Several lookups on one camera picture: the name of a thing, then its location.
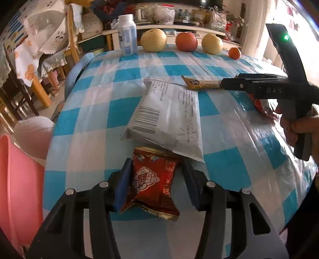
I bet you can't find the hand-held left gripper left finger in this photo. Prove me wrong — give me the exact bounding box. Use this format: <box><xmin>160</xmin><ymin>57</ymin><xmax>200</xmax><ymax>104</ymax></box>
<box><xmin>26</xmin><ymin>158</ymin><xmax>132</xmax><ymax>259</ymax></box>

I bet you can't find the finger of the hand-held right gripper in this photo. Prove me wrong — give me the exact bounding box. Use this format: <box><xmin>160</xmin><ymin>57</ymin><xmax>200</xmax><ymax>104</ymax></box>
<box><xmin>235</xmin><ymin>73</ymin><xmax>288</xmax><ymax>80</ymax></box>
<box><xmin>221</xmin><ymin>78</ymin><xmax>260</xmax><ymax>93</ymax></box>

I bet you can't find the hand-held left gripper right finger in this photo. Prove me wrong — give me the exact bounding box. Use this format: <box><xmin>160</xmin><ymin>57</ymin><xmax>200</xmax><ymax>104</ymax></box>
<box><xmin>183</xmin><ymin>159</ymin><xmax>289</xmax><ymax>259</ymax></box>

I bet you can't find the red snack packet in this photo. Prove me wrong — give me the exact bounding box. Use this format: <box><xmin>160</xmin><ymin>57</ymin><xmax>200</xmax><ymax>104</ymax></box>
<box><xmin>249</xmin><ymin>93</ymin><xmax>280</xmax><ymax>120</ymax></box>
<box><xmin>120</xmin><ymin>146</ymin><xmax>181</xmax><ymax>222</ymax></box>

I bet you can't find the brown snack bar wrapper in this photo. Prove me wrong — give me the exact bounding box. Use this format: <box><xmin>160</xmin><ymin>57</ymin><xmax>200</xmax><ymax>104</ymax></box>
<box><xmin>181</xmin><ymin>75</ymin><xmax>223</xmax><ymax>91</ymax></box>

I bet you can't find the white milk bottle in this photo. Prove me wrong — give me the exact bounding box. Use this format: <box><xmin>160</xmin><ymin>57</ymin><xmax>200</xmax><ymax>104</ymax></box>
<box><xmin>117</xmin><ymin>14</ymin><xmax>138</xmax><ymax>56</ymax></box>

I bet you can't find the person's right hand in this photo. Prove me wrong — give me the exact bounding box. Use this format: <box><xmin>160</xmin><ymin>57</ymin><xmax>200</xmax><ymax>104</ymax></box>
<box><xmin>275</xmin><ymin>104</ymin><xmax>319</xmax><ymax>148</ymax></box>

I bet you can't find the orange tangerine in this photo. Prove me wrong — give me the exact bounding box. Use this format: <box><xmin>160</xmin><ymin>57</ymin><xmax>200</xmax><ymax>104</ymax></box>
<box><xmin>228</xmin><ymin>47</ymin><xmax>242</xmax><ymax>60</ymax></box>

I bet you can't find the small yellow pear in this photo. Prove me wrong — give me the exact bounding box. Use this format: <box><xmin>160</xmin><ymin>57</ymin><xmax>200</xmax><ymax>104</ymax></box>
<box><xmin>201</xmin><ymin>33</ymin><xmax>224</xmax><ymax>55</ymax></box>

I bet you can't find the red apple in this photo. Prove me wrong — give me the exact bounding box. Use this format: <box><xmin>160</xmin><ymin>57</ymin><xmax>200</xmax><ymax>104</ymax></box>
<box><xmin>175</xmin><ymin>32</ymin><xmax>197</xmax><ymax>52</ymax></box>

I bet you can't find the blue checkered tablecloth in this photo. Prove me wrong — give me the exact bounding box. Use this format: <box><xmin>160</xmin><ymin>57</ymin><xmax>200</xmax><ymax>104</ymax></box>
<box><xmin>43</xmin><ymin>46</ymin><xmax>318</xmax><ymax>259</ymax></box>

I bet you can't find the grey mailer bag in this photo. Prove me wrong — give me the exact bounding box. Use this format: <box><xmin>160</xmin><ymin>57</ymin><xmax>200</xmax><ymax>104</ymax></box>
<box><xmin>120</xmin><ymin>78</ymin><xmax>205</xmax><ymax>164</ymax></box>

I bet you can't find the cardboard box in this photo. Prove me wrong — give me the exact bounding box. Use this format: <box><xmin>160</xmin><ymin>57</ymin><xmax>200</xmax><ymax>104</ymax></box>
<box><xmin>191</xmin><ymin>9</ymin><xmax>213</xmax><ymax>26</ymax></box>

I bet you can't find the white cabinet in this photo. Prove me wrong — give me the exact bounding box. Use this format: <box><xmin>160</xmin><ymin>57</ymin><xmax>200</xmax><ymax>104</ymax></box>
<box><xmin>102</xmin><ymin>23</ymin><xmax>243</xmax><ymax>51</ymax></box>

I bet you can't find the large yellow pear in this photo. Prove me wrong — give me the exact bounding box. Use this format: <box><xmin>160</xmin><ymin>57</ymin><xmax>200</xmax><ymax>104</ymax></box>
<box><xmin>140</xmin><ymin>28</ymin><xmax>167</xmax><ymax>52</ymax></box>

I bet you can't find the crumpled white bag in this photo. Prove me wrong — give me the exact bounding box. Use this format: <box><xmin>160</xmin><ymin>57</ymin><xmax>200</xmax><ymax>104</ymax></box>
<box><xmin>152</xmin><ymin>4</ymin><xmax>175</xmax><ymax>25</ymax></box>

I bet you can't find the pink plastic bin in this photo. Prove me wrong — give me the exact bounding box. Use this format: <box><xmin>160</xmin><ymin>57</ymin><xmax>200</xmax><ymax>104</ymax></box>
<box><xmin>0</xmin><ymin>134</ymin><xmax>46</xmax><ymax>251</ymax></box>

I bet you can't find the metal pot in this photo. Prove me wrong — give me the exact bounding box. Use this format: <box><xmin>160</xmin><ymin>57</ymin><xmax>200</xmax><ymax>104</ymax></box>
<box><xmin>135</xmin><ymin>6</ymin><xmax>153</xmax><ymax>24</ymax></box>

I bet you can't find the dark wooden chair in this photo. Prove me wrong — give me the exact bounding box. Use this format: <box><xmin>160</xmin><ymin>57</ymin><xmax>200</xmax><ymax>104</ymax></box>
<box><xmin>0</xmin><ymin>42</ymin><xmax>40</xmax><ymax>133</ymax></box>

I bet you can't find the green box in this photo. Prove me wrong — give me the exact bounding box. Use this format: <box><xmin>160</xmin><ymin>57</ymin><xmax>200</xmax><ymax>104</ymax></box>
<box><xmin>79</xmin><ymin>37</ymin><xmax>105</xmax><ymax>53</ymax></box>

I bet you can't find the white printed table cover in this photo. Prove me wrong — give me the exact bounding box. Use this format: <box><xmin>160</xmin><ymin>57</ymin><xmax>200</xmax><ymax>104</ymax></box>
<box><xmin>14</xmin><ymin>0</ymin><xmax>70</xmax><ymax>87</ymax></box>

